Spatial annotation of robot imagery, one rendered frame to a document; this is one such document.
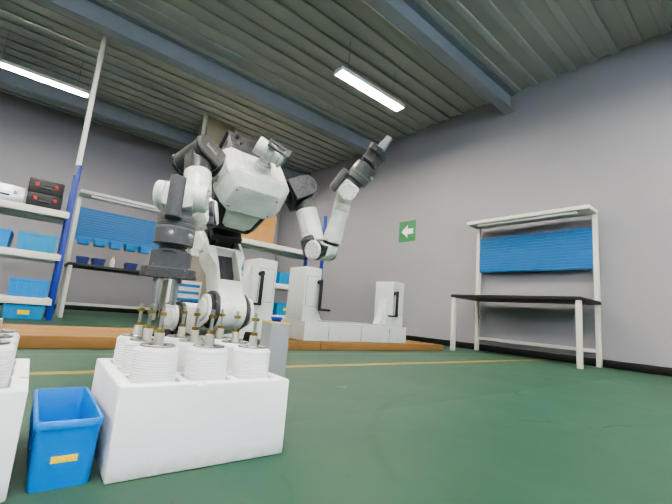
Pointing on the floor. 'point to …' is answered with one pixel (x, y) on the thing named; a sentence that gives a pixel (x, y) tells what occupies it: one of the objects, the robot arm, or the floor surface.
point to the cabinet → (183, 291)
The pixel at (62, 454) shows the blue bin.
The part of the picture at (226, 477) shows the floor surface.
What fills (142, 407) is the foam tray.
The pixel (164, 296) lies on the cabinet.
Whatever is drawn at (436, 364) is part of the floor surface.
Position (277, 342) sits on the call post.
